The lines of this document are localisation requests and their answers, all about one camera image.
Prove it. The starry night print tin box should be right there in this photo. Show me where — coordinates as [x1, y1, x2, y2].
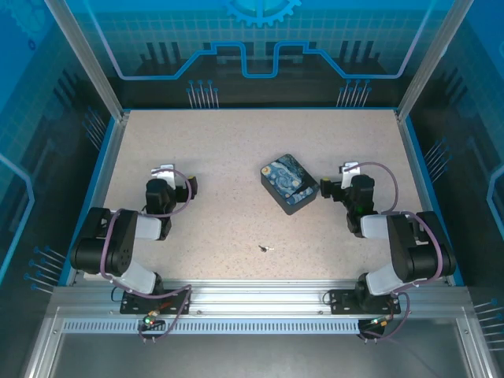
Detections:
[260, 153, 320, 216]

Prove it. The left connector with green light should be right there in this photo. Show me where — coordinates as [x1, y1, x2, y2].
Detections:
[142, 311, 165, 331]

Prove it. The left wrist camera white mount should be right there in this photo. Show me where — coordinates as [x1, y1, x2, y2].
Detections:
[150, 162, 177, 186]

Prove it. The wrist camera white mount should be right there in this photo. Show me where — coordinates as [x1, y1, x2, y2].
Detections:
[339, 160, 361, 188]
[150, 162, 177, 186]

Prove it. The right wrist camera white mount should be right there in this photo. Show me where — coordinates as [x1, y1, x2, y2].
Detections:
[339, 160, 361, 188]

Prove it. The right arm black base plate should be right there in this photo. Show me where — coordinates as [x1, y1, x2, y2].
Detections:
[328, 289, 402, 315]

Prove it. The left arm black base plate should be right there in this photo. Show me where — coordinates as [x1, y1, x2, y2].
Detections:
[120, 289, 193, 315]

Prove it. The aluminium mounting rail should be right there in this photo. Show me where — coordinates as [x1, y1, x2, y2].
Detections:
[50, 279, 469, 316]

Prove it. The slotted grey cable duct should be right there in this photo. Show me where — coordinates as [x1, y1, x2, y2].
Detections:
[61, 319, 367, 334]

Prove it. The left aluminium frame post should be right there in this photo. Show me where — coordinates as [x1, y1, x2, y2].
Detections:
[43, 0, 131, 121]

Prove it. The aluminium frame post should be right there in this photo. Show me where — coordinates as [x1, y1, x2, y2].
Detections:
[43, 0, 131, 121]
[395, 0, 476, 121]

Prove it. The right aluminium frame post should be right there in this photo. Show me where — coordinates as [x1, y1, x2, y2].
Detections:
[395, 0, 476, 121]

